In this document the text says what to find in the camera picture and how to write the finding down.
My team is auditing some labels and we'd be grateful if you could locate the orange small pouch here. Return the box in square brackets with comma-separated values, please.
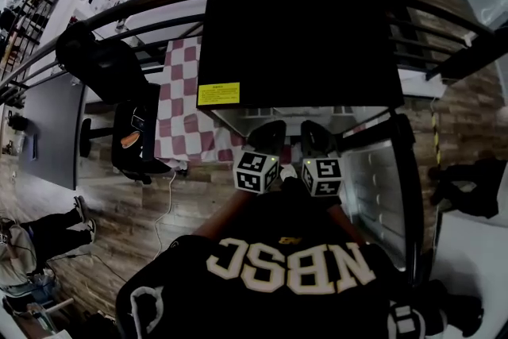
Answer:
[120, 131, 142, 149]

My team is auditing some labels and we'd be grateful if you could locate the grey desk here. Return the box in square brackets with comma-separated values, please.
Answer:
[19, 72, 87, 192]

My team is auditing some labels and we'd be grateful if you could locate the person's black printed shirt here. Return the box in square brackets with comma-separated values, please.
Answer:
[114, 185, 486, 339]

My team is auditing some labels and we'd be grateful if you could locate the black backpack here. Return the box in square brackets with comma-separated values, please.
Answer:
[110, 100, 160, 174]

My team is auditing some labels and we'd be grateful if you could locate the black mesh chair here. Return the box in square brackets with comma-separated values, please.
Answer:
[55, 21, 150, 106]

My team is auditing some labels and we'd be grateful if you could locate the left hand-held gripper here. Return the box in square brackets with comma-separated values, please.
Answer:
[233, 119, 288, 196]

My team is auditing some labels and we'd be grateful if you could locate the pink white checkered tablecloth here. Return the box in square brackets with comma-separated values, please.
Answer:
[152, 36, 303, 168]

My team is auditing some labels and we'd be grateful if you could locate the white table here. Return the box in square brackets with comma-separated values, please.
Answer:
[429, 210, 508, 331]

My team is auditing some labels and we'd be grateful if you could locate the yellow black hazard tape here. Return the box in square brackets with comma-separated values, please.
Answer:
[431, 112, 443, 166]

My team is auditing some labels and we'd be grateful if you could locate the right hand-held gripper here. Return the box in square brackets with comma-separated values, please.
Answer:
[299, 119, 344, 198]

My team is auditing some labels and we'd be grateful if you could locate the black office chair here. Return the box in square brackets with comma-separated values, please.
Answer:
[79, 83, 178, 186]

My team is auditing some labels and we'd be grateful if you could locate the black floor cable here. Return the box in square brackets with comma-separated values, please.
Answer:
[47, 251, 129, 283]

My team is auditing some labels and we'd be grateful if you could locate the white cable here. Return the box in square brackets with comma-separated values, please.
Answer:
[152, 169, 178, 262]

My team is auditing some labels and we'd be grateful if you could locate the person's left forearm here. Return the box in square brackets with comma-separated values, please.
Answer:
[191, 189, 256, 242]

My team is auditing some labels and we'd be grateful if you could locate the person's right forearm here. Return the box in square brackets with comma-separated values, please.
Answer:
[326, 203, 368, 248]

